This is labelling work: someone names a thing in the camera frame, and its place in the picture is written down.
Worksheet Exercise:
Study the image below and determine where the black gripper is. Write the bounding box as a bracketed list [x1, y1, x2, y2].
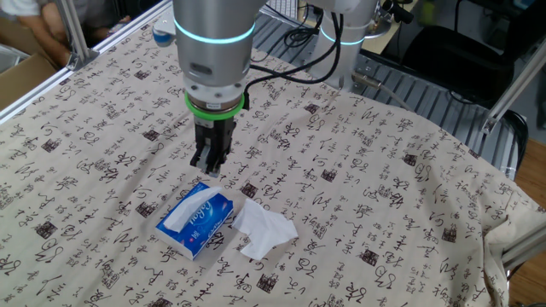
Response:
[189, 117, 238, 177]

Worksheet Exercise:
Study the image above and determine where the blue tissue pack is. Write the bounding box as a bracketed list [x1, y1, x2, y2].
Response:
[154, 182, 235, 261]

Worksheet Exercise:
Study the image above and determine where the beige calligraphy print tablecloth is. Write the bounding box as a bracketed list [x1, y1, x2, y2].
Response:
[0, 12, 546, 307]

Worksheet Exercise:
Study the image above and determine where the white keyboard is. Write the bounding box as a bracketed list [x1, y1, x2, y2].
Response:
[266, 0, 299, 20]

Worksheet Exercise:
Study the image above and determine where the brown cardboard box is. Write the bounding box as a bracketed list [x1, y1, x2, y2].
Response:
[0, 19, 61, 112]

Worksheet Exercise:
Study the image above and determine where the person in white shirt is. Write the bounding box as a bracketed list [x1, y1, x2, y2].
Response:
[0, 0, 133, 67]

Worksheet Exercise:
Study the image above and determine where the wooden desk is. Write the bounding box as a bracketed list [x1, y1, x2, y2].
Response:
[362, 0, 421, 55]

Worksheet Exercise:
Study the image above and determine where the silver round base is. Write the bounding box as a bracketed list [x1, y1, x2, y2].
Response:
[364, 16, 392, 40]

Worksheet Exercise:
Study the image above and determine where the green flange ring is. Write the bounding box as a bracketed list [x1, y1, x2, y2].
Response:
[183, 91, 247, 121]

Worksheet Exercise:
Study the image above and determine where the grey cable with metal connector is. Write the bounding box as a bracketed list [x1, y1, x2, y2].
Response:
[351, 70, 413, 113]

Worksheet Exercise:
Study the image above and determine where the aluminium table edge rail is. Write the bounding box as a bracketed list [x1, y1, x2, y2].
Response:
[0, 0, 174, 125]

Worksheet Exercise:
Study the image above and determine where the aluminium frame post with bracket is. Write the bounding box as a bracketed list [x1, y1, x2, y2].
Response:
[55, 0, 100, 72]

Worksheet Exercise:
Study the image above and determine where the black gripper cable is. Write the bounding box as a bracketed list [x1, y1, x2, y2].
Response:
[242, 0, 345, 112]

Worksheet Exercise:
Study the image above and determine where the black device on mount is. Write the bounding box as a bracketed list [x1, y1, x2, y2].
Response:
[381, 0, 415, 25]

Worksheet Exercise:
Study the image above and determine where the slanted aluminium frame strut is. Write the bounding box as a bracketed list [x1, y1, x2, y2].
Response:
[481, 42, 546, 136]

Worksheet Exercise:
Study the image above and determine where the thick black cable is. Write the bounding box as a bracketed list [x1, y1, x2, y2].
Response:
[505, 109, 531, 171]

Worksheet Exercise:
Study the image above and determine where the short aluminium frame rail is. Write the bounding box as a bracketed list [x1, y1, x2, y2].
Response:
[501, 228, 546, 272]

